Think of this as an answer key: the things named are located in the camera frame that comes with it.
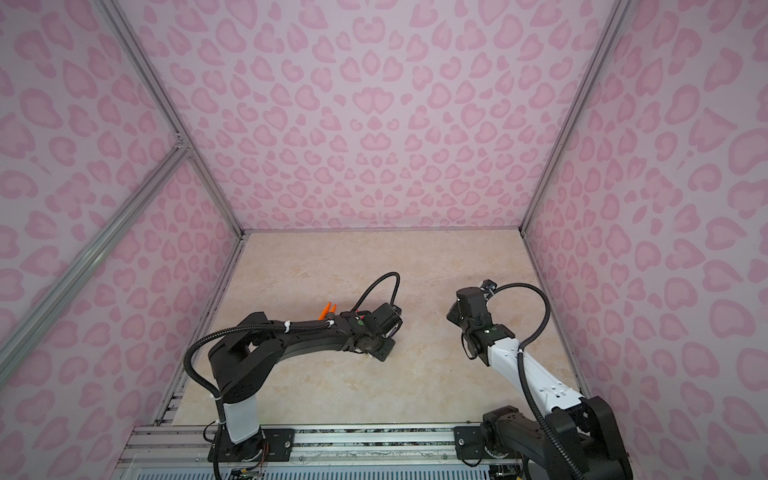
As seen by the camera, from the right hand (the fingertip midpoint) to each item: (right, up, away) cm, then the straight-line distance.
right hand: (459, 304), depth 87 cm
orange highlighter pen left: (-41, -4, +11) cm, 42 cm away
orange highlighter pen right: (-38, -3, +11) cm, 40 cm away
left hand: (-20, -12, +3) cm, 24 cm away
